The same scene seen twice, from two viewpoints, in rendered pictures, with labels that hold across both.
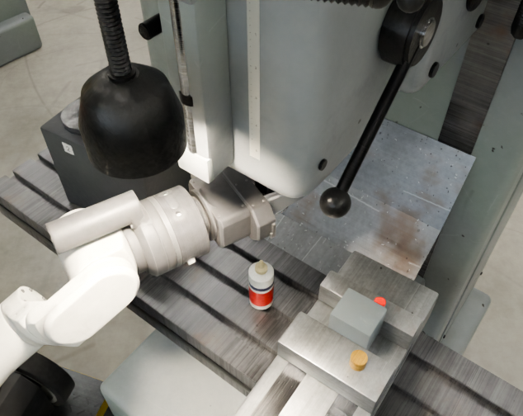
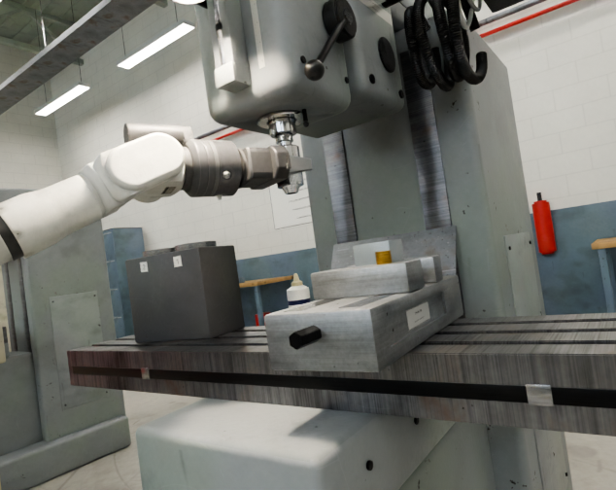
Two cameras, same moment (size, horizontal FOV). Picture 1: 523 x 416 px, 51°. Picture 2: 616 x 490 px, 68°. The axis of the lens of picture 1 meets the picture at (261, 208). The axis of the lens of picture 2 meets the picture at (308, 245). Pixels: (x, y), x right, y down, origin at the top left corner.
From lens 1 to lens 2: 72 cm
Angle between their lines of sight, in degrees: 50
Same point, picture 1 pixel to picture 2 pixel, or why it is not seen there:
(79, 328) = (133, 170)
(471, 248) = not seen: hidden behind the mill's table
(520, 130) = (472, 186)
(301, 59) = not seen: outside the picture
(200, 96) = (225, 17)
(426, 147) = (420, 237)
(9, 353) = (71, 191)
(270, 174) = (272, 71)
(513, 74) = (448, 151)
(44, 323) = (108, 155)
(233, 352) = not seen: hidden behind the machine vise
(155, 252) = (198, 148)
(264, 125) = (263, 37)
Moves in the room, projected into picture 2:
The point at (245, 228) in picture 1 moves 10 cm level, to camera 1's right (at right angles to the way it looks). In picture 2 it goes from (267, 162) to (329, 154)
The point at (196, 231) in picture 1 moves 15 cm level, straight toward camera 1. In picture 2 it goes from (230, 148) to (234, 114)
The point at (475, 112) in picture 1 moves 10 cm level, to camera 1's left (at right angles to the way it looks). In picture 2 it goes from (438, 191) to (394, 196)
